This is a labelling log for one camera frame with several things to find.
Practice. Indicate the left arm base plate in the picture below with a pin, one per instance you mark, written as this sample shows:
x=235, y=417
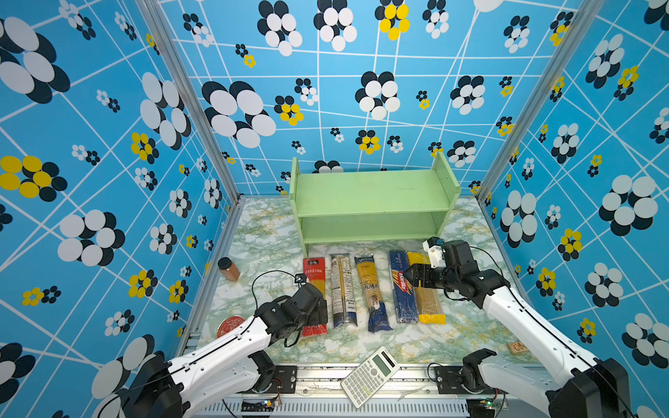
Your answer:
x=283, y=381

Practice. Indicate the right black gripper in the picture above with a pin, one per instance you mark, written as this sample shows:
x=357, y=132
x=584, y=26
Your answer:
x=426, y=270

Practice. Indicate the green wooden shelf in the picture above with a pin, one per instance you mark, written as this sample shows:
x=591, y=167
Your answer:
x=372, y=206

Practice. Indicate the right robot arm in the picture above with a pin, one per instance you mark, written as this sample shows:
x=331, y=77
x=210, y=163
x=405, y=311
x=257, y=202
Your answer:
x=576, y=382

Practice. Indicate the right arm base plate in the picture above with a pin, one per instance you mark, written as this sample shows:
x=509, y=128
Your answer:
x=450, y=382

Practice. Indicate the aluminium front rail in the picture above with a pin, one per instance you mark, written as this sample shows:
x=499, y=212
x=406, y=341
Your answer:
x=327, y=391

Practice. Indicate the blue Barilla pasta box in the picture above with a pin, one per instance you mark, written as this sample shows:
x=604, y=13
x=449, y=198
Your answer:
x=403, y=292

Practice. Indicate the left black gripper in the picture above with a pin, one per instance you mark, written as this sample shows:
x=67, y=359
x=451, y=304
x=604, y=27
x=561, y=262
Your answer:
x=318, y=319

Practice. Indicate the spice jar black lid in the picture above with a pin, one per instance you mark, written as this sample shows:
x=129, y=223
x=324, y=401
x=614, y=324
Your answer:
x=228, y=269

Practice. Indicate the clear grey spaghetti bag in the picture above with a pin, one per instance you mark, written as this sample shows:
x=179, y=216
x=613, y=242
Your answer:
x=343, y=297

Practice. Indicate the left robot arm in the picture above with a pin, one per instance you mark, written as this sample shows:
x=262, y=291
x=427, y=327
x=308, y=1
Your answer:
x=143, y=383

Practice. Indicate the round red tin can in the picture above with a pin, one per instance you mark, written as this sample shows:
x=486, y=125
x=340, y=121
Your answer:
x=230, y=324

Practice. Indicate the white scientific calculator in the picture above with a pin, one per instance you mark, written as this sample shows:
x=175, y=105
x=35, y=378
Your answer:
x=369, y=377

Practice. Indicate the red spaghetti bag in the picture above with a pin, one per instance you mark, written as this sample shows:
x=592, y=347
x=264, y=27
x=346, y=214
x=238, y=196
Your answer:
x=315, y=271

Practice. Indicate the small brown wooden block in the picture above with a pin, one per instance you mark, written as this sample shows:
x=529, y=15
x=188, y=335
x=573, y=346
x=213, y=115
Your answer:
x=517, y=347

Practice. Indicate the yellow blue spaghetti bag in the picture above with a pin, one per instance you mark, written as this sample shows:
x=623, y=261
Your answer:
x=378, y=316

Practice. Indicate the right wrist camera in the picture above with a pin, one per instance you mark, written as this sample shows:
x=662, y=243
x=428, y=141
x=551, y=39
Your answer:
x=433, y=247

